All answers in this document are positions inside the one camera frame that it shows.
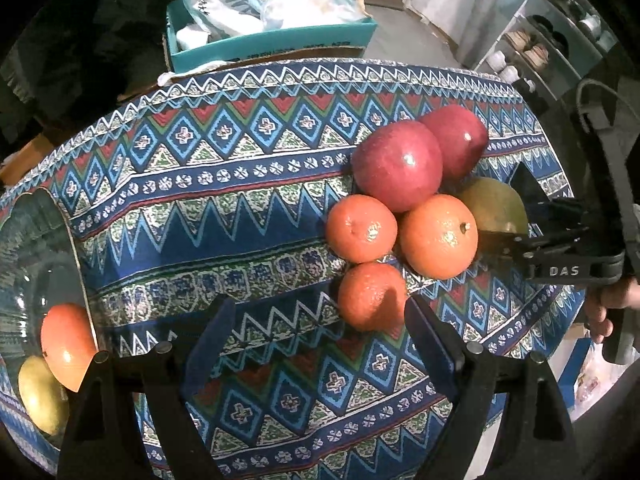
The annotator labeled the right hand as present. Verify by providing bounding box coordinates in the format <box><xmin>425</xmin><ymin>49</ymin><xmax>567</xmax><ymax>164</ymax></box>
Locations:
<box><xmin>582</xmin><ymin>276</ymin><xmax>640</xmax><ymax>344</ymax></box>

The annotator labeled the shoe rack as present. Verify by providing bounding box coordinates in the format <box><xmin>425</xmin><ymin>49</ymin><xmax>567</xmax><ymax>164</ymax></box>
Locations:
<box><xmin>474</xmin><ymin>0</ymin><xmax>618</xmax><ymax>104</ymax></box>

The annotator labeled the green pear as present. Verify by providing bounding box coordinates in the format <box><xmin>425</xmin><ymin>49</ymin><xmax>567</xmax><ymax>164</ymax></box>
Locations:
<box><xmin>457</xmin><ymin>177</ymin><xmax>528</xmax><ymax>234</ymax></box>

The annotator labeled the dark glass fruit plate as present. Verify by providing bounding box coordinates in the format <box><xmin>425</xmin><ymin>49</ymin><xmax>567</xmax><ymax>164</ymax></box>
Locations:
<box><xmin>1</xmin><ymin>188</ymin><xmax>88</xmax><ymax>463</ymax></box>

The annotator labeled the small tangerine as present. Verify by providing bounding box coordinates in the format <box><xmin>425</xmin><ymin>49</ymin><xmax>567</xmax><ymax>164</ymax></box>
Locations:
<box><xmin>337</xmin><ymin>262</ymin><xmax>407</xmax><ymax>332</ymax></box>
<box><xmin>326</xmin><ymin>194</ymin><xmax>398</xmax><ymax>263</ymax></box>

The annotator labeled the red apple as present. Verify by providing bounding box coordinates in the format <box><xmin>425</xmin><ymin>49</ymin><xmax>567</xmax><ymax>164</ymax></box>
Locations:
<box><xmin>350</xmin><ymin>120</ymin><xmax>442</xmax><ymax>214</ymax></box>
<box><xmin>419</xmin><ymin>104</ymin><xmax>489</xmax><ymax>181</ymax></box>

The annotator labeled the large orange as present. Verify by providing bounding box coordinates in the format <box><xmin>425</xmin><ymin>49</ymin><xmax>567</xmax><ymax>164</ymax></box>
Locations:
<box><xmin>398</xmin><ymin>194</ymin><xmax>478</xmax><ymax>280</ymax></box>
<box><xmin>40</xmin><ymin>304</ymin><xmax>98</xmax><ymax>392</ymax></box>

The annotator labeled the clear plastic bag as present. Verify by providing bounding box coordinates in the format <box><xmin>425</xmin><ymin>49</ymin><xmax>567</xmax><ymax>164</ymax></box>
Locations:
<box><xmin>260</xmin><ymin>0</ymin><xmax>370</xmax><ymax>30</ymax></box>

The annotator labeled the patterned blue tablecloth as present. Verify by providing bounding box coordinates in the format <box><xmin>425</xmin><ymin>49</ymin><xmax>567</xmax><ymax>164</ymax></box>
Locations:
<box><xmin>1</xmin><ymin>58</ymin><xmax>573</xmax><ymax>479</ymax></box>

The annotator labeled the black hanging jacket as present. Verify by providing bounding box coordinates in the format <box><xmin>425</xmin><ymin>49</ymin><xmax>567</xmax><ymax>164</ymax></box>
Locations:
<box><xmin>1</xmin><ymin>0</ymin><xmax>172</xmax><ymax>130</ymax></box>

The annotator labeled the yellow mango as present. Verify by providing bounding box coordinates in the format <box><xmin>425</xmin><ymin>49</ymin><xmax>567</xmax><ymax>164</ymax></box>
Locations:
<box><xmin>17</xmin><ymin>356</ymin><xmax>70</xmax><ymax>436</ymax></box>

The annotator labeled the teal plastic crate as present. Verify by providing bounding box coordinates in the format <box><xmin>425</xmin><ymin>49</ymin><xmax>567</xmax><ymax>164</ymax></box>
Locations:
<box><xmin>166</xmin><ymin>0</ymin><xmax>376</xmax><ymax>72</ymax></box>

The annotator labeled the wooden drawer box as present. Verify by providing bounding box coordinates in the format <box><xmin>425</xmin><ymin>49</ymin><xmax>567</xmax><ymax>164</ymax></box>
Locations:
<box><xmin>0</xmin><ymin>133</ymin><xmax>54</xmax><ymax>188</ymax></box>

